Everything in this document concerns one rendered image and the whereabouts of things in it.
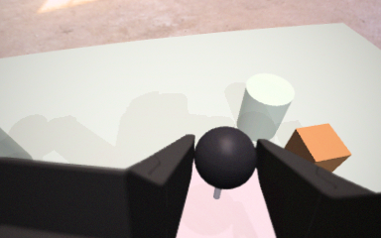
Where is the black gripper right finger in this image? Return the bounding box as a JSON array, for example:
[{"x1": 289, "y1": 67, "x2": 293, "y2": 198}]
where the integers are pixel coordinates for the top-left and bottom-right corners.
[{"x1": 255, "y1": 139, "x2": 381, "y2": 238}]

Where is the glass french press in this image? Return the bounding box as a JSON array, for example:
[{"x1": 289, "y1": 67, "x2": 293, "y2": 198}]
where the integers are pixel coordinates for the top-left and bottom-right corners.
[{"x1": 176, "y1": 126, "x2": 276, "y2": 238}]

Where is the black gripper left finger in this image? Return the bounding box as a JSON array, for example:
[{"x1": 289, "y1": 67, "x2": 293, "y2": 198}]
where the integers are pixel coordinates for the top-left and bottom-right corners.
[{"x1": 0, "y1": 134, "x2": 195, "y2": 238}]

